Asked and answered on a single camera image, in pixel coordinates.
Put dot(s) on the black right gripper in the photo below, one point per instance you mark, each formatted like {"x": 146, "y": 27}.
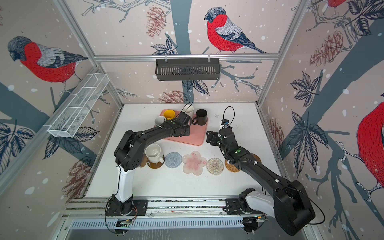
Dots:
{"x": 217, "y": 135}

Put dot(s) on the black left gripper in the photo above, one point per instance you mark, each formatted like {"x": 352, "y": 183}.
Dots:
{"x": 188, "y": 130}

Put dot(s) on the multicolour zigzag woven coaster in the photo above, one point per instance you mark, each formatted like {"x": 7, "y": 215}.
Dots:
{"x": 215, "y": 166}

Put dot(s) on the rattan round woven coaster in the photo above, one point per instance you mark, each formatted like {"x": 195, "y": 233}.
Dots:
{"x": 231, "y": 167}

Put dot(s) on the blue grey woven coaster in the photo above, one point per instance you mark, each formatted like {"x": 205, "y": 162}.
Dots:
{"x": 173, "y": 160}

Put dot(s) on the dark wooden round coaster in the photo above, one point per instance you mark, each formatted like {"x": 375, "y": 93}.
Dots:
{"x": 257, "y": 159}

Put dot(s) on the white mug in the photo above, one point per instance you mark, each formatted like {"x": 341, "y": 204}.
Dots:
{"x": 154, "y": 153}

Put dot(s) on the pink flower shaped coaster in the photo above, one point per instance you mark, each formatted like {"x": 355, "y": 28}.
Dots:
{"x": 194, "y": 163}

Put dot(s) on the glossy brown round coaster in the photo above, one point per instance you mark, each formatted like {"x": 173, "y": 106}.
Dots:
{"x": 156, "y": 165}

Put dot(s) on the cork flower shaped coaster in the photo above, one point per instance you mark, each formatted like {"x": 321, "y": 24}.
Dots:
{"x": 144, "y": 161}

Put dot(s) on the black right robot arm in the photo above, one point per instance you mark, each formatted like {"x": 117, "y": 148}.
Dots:
{"x": 292, "y": 206}

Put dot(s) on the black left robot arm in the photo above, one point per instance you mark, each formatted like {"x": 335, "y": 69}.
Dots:
{"x": 129, "y": 156}

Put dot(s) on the yellow mug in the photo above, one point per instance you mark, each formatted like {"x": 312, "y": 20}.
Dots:
{"x": 169, "y": 114}

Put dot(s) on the cream mug at back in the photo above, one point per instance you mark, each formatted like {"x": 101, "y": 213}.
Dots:
{"x": 189, "y": 110}

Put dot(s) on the pink tray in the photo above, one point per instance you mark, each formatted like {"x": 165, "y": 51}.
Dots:
{"x": 196, "y": 137}

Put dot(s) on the blue patterned mug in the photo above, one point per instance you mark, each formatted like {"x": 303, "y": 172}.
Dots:
{"x": 159, "y": 120}

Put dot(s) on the black mug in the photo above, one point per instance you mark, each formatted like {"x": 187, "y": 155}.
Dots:
{"x": 201, "y": 117}

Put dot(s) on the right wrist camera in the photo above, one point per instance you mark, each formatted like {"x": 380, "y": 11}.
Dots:
{"x": 225, "y": 123}

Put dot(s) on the black hanging wire basket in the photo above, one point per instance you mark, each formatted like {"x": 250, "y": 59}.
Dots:
{"x": 188, "y": 69}

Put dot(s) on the white wire mesh shelf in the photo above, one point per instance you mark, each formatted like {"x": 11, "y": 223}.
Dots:
{"x": 71, "y": 118}

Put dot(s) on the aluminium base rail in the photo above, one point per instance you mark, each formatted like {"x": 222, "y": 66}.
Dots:
{"x": 161, "y": 214}

